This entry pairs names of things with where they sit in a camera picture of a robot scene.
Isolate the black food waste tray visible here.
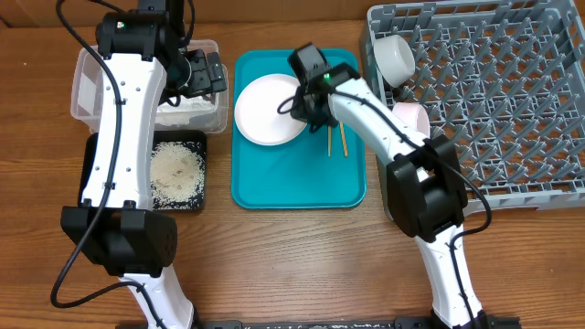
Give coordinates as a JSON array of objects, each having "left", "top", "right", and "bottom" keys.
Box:
[{"left": 77, "top": 130, "right": 207, "bottom": 214}]

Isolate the clear plastic waste bin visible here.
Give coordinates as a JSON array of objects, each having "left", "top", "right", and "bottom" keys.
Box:
[{"left": 70, "top": 49, "right": 229, "bottom": 133}]

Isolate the small white rice plate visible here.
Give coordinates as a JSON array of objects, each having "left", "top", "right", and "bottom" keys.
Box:
[{"left": 392, "top": 102, "right": 431, "bottom": 137}]

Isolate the white crumpled tissue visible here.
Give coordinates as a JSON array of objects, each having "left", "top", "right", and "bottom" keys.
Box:
[{"left": 155, "top": 96, "right": 217, "bottom": 126}]

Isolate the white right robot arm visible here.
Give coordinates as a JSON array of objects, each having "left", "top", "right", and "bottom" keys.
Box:
[{"left": 277, "top": 43, "right": 489, "bottom": 328}]

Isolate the large white plate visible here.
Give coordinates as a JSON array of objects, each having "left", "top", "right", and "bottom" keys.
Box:
[{"left": 234, "top": 73, "right": 306, "bottom": 146}]

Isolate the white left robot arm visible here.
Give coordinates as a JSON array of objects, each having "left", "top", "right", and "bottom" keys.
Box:
[{"left": 60, "top": 1, "right": 227, "bottom": 328}]

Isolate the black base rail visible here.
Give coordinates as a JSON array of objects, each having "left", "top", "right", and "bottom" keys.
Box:
[{"left": 116, "top": 314, "right": 522, "bottom": 329}]

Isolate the spilled rice pile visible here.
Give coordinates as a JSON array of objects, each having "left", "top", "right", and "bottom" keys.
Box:
[{"left": 149, "top": 141, "right": 206, "bottom": 210}]

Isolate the grey bowl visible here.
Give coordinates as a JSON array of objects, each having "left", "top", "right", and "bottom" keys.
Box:
[{"left": 373, "top": 35, "right": 416, "bottom": 88}]

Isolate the teal serving tray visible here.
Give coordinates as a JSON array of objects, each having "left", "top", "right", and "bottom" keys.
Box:
[{"left": 230, "top": 48, "right": 368, "bottom": 210}]

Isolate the wooden chopstick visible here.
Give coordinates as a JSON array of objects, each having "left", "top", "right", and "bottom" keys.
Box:
[
  {"left": 327, "top": 126, "right": 332, "bottom": 157},
  {"left": 339, "top": 122, "right": 348, "bottom": 157}
]

